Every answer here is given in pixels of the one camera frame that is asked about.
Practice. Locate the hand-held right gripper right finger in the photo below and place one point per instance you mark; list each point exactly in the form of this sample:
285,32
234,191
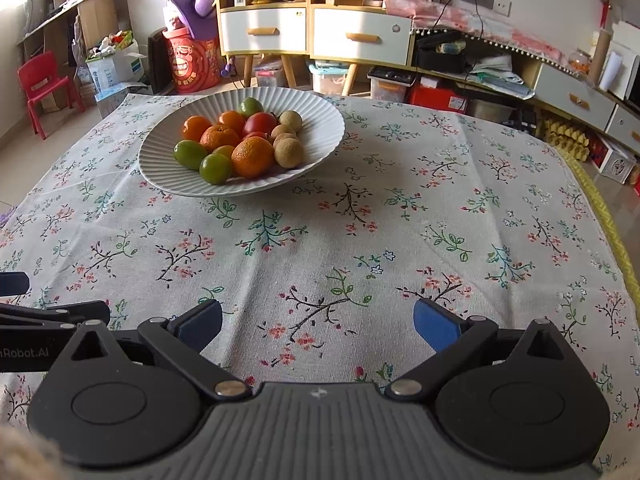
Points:
435,322

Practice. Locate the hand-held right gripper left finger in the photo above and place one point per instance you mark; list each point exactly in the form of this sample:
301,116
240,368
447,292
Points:
202,320

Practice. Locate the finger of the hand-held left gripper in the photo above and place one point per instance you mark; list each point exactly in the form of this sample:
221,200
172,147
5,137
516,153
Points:
12,284
95,312

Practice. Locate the yellow green tomato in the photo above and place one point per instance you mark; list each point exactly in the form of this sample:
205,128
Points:
223,151

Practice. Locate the mandarin orange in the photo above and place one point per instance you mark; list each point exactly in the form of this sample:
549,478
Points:
219,137
252,156

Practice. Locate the small red tomato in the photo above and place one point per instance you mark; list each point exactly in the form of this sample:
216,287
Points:
255,136

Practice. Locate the orange tomato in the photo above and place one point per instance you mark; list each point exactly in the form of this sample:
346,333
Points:
232,121
196,127

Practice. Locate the large red tomato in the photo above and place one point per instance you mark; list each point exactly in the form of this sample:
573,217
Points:
260,122

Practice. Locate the white ribbed plate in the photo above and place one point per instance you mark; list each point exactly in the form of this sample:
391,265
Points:
320,130

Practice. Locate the beige fuzzy sleeve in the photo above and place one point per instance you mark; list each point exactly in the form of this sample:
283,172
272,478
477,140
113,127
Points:
15,455

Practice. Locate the floral tablecloth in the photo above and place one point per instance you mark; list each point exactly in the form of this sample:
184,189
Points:
350,230

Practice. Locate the yellow woven mat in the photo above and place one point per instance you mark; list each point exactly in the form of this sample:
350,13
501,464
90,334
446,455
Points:
600,210

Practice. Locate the red plastic chair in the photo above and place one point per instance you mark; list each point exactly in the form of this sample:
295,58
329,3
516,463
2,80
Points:
40,82

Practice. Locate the light blue box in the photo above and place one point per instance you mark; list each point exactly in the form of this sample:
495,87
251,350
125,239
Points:
110,97

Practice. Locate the black crate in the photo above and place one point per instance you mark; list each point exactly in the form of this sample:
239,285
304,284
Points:
520,122

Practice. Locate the grey storage bin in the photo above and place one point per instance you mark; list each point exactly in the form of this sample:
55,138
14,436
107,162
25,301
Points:
487,110

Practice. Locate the yellow egg tray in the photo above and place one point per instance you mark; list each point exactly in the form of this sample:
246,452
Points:
565,135

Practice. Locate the white cardboard box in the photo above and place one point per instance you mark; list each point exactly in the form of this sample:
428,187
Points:
112,72

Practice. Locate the clear bin black lid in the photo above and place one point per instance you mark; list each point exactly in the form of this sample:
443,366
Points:
387,85

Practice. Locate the white printed box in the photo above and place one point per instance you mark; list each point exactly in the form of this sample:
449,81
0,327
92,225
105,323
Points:
617,162

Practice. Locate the small purple toy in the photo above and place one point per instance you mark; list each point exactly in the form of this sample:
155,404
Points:
229,67

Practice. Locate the pile of loose papers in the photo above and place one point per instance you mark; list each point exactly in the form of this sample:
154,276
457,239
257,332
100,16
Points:
495,75

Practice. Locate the red printed barrel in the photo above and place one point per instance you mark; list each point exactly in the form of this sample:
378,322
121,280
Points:
192,65

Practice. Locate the clear bin pink contents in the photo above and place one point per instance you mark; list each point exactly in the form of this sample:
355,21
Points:
270,72

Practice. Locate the black ribbed appliance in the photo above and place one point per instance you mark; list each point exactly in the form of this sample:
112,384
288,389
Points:
159,60

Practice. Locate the pile of colourful toys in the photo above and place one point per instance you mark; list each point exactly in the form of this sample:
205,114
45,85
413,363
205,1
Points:
112,40

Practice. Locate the wooden sideboard grey drawers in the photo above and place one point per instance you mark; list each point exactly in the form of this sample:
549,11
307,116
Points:
575,97

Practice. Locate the clear bin blue lid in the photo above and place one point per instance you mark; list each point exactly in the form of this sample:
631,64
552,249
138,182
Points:
327,77

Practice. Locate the black case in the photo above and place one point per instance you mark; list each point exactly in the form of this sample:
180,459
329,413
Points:
442,55

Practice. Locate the brown cardboard box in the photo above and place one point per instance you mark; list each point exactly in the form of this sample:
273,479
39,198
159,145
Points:
97,15

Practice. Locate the wooden desk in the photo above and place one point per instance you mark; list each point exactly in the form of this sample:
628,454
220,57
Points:
60,5

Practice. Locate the tall wooden shelf cabinet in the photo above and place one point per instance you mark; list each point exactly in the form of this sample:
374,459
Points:
262,30

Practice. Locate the low wooden drawer cabinet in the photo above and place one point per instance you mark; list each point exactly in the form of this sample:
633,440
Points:
360,35

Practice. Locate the glass jar orange contents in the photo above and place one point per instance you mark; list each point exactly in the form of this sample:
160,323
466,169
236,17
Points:
580,62

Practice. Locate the pink printed cloth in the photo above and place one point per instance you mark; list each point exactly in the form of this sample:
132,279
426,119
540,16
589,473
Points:
450,15

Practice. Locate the cardboard tube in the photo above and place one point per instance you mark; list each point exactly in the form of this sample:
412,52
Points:
600,57

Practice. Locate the purple hat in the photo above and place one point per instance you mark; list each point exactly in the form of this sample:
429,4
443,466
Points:
197,2

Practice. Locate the white boards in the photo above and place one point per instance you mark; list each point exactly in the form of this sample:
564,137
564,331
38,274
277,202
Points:
622,60

